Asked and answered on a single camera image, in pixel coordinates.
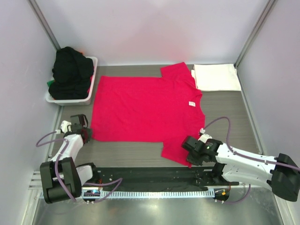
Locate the black t shirt pile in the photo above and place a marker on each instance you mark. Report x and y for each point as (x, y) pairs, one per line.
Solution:
(72, 73)

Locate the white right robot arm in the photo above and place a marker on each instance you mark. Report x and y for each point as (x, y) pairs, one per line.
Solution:
(233, 166)

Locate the red t shirt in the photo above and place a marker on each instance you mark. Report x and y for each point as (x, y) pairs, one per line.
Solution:
(164, 109)

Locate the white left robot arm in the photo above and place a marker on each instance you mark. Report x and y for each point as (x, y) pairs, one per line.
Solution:
(61, 178)

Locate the white perforated plastic basket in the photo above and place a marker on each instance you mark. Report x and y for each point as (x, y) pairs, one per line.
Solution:
(85, 101)

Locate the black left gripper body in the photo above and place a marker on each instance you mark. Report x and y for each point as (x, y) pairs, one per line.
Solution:
(89, 133)

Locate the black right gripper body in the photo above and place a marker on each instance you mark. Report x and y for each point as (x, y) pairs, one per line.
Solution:
(193, 159)

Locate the green garment in basket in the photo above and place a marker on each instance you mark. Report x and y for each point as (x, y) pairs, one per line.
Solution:
(50, 82)

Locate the white slotted cable duct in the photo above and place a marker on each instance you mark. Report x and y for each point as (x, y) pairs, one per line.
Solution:
(210, 193)

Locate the aluminium frame rail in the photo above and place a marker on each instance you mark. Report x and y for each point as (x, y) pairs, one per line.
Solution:
(35, 182)

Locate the folded white t shirt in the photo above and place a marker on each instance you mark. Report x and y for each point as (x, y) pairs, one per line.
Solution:
(216, 77)

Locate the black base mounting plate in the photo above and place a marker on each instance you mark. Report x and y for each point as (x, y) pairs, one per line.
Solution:
(162, 178)

